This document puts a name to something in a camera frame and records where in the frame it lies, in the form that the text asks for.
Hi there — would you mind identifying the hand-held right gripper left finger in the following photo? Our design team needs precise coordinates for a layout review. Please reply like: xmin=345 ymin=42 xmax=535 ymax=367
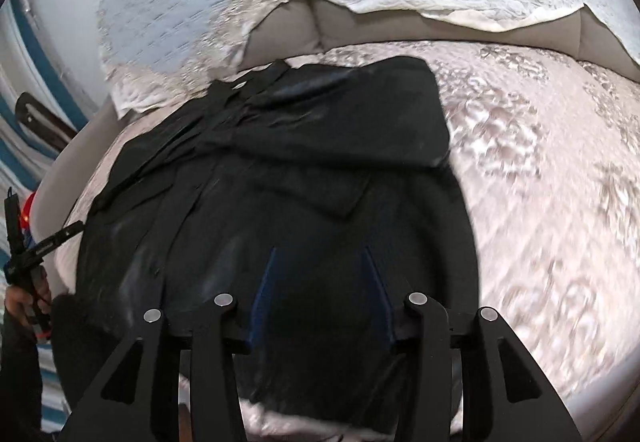
xmin=60 ymin=248 xmax=277 ymax=442

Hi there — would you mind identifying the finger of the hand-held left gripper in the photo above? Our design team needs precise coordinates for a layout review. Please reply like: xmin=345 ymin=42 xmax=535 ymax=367
xmin=30 ymin=221 xmax=85 ymax=263

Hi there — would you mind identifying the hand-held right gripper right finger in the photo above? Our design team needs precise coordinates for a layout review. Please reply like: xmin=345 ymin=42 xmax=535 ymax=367
xmin=362 ymin=248 xmax=583 ymax=442

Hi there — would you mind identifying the black garment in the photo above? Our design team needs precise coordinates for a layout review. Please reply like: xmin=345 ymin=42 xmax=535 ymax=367
xmin=52 ymin=56 xmax=481 ymax=440

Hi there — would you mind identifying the person's left forearm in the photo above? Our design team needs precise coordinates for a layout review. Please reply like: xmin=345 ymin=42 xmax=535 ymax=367
xmin=0 ymin=312 xmax=46 ymax=442

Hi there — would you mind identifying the person's left hand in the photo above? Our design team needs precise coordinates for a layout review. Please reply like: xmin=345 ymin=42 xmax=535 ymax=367
xmin=5 ymin=267 xmax=53 ymax=323

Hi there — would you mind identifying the red round object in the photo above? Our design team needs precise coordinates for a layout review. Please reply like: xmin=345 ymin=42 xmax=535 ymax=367
xmin=21 ymin=193 xmax=37 ymax=235

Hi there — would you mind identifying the blue white striped rug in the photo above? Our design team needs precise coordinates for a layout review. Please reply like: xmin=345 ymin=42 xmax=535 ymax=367
xmin=0 ymin=0 xmax=101 ymax=433

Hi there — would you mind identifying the dark wooden furniture piece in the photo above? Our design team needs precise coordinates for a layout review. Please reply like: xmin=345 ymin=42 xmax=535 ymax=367
xmin=15 ymin=92 xmax=77 ymax=159

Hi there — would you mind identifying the white lace-trimmed quilted cover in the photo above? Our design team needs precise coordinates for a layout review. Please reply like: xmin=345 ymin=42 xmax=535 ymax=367
xmin=97 ymin=0 xmax=306 ymax=120

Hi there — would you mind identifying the beige sofa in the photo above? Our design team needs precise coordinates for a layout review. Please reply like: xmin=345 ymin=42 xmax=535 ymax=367
xmin=37 ymin=0 xmax=640 ymax=442

